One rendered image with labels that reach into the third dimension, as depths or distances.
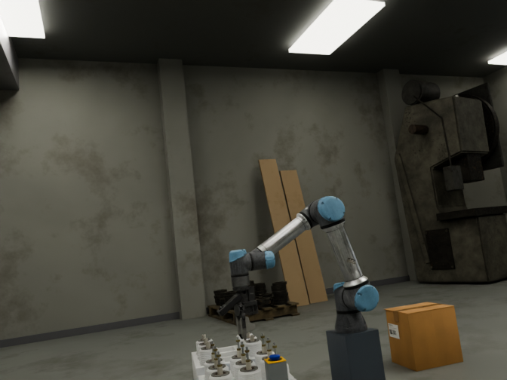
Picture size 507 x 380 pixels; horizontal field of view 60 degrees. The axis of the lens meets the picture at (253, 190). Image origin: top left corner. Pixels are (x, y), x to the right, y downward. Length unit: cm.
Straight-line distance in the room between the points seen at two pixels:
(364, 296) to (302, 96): 494
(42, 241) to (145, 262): 118
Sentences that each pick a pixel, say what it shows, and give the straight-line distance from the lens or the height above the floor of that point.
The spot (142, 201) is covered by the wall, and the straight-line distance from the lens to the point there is 563.
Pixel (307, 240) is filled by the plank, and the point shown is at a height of 76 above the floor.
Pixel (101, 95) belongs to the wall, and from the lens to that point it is 593.
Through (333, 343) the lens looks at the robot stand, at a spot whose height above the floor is 25.
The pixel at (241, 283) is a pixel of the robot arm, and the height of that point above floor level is 60.
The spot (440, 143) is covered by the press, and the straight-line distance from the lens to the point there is 624.
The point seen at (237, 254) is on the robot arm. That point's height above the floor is 72.
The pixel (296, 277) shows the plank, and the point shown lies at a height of 34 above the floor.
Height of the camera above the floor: 74
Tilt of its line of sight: 8 degrees up
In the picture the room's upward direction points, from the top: 7 degrees counter-clockwise
